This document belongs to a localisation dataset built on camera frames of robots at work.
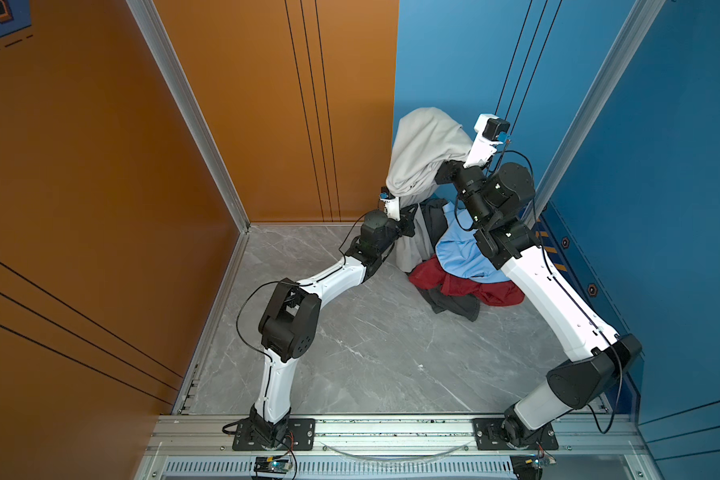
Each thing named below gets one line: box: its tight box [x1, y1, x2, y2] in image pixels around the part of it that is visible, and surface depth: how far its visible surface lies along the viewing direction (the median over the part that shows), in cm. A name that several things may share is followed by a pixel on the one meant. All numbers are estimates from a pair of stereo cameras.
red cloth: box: [408, 255, 525, 307], surface depth 96 cm
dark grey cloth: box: [416, 198, 481, 322], surface depth 96 cm
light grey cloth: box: [386, 107, 474, 273], surface depth 57 cm
